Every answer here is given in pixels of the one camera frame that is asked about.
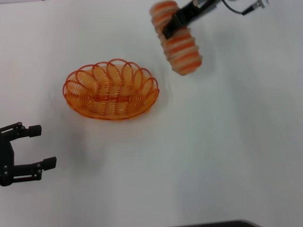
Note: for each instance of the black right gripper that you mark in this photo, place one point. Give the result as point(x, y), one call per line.
point(201, 8)

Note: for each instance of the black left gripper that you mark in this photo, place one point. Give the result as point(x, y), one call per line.
point(6, 160)

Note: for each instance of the orange striped bread roll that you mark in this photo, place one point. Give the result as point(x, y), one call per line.
point(184, 54)

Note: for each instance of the orange woven plastic basket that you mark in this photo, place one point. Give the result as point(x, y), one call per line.
point(109, 104)

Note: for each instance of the dark robot torso part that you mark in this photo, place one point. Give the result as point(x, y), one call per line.
point(213, 224)

